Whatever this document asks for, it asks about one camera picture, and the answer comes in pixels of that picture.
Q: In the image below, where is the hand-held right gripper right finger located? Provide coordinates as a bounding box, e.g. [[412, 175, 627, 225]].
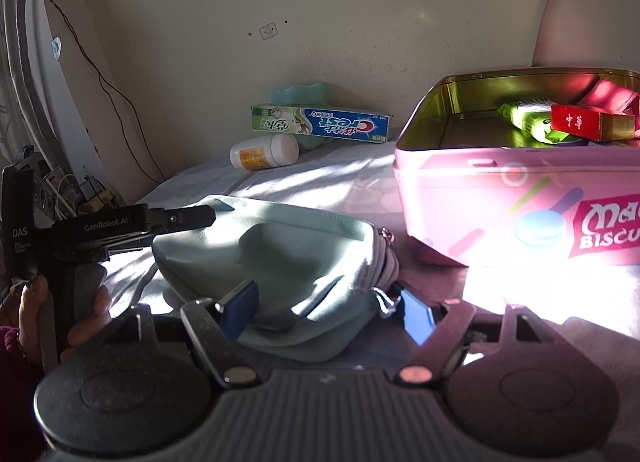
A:
[[397, 289, 548, 388]]

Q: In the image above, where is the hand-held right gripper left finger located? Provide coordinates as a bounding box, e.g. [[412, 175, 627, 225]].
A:
[[107, 279, 260, 389]]

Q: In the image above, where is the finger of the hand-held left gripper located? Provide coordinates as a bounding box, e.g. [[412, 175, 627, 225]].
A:
[[146, 205, 217, 233]]

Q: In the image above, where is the light green fabric pouch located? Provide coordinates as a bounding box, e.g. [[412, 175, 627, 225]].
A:
[[151, 195, 401, 363]]

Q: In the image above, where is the pink biscuit tin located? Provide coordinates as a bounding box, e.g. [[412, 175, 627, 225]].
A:
[[392, 67, 640, 268]]

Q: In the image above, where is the green wet wipes packet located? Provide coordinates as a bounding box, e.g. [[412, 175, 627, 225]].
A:
[[496, 98, 591, 147]]

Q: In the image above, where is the red cigarette box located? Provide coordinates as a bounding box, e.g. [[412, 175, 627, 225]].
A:
[[550, 104, 637, 143]]

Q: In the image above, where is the pink leather wallet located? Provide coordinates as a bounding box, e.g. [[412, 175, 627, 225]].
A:
[[577, 78, 640, 116]]

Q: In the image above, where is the person's left hand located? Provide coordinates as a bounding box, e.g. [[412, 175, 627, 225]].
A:
[[17, 275, 112, 365]]

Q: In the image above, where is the white pill bottle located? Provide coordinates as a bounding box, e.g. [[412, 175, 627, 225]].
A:
[[230, 133, 300, 171]]

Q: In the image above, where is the grey striped bed sheet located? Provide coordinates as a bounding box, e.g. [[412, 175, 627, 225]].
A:
[[102, 139, 640, 343]]

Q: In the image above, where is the green and blue toothpaste box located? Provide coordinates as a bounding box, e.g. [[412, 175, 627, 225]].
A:
[[251, 103, 392, 144]]

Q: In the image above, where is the teal soft sponge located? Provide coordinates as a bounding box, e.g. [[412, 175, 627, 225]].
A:
[[267, 81, 331, 150]]

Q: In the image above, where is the grey striped curtain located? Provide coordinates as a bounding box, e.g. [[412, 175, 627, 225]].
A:
[[0, 0, 81, 178]]

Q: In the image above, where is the pile of cables and chargers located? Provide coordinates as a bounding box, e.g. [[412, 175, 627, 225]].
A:
[[12, 145, 126, 223]]

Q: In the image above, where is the black wall cable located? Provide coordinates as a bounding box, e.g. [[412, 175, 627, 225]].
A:
[[41, 0, 167, 184]]

